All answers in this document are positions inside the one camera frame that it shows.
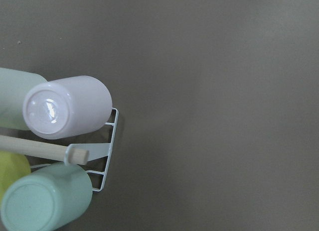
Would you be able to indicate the pale green-white cup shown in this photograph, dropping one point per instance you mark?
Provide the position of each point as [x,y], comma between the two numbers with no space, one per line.
[14,85]

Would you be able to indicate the yellow cup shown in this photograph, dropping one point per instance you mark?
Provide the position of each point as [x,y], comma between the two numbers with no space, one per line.
[13,166]

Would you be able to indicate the white cup rack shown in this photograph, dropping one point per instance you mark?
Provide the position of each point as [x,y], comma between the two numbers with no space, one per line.
[99,144]

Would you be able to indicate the green cup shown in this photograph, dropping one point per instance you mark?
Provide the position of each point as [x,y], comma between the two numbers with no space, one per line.
[46,199]

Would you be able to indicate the pink cup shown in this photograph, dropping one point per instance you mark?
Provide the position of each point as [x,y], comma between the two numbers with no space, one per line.
[67,107]

